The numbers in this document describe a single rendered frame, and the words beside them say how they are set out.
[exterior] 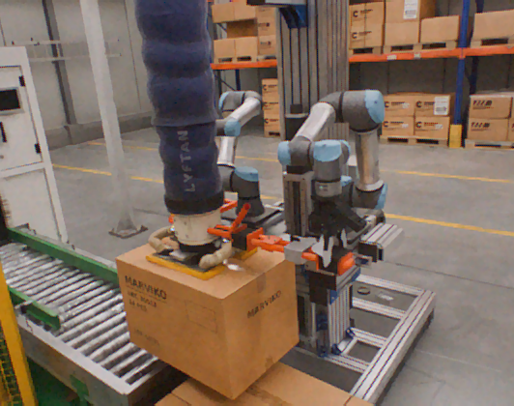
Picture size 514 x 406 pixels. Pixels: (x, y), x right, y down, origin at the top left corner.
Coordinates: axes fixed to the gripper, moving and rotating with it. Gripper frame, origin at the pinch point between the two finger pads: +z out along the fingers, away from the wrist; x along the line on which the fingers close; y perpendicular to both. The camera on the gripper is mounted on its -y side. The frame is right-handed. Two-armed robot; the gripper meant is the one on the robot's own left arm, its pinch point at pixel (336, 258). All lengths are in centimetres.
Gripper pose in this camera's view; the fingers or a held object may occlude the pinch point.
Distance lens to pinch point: 140.1
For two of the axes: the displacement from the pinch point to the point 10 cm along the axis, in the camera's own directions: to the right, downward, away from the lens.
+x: -6.4, 2.8, -7.2
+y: -7.7, -1.4, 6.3
